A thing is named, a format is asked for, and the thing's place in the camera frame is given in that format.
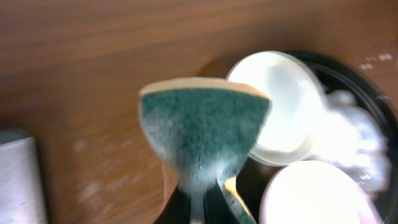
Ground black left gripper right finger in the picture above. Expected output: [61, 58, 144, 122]
[203, 184, 239, 224]

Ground green yellow sponge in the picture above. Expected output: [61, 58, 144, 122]
[139, 77, 271, 223]

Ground black rectangular soap tray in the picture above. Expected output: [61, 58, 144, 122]
[1, 129, 49, 224]

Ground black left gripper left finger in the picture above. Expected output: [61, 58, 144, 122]
[154, 187, 191, 224]

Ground cream white plate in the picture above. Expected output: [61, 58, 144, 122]
[226, 51, 326, 167]

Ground pink white plate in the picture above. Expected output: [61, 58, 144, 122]
[259, 161, 382, 224]

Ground round black tray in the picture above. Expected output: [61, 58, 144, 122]
[237, 50, 397, 224]

